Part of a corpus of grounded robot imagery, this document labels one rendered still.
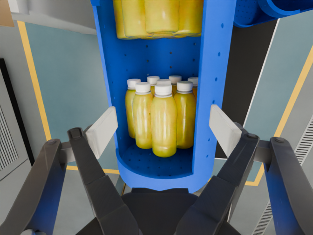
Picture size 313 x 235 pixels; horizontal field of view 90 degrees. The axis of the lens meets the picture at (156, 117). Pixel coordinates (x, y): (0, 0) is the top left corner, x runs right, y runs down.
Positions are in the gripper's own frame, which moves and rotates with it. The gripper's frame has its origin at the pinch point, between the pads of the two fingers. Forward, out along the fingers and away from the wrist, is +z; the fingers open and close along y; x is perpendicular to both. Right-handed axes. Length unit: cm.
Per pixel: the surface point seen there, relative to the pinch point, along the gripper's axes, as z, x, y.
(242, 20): 115, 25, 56
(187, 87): 20.1, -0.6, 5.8
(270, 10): 71, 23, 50
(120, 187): 63, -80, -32
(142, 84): 21.4, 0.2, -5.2
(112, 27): 27.2, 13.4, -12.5
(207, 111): 10.8, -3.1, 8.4
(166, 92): 16.4, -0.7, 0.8
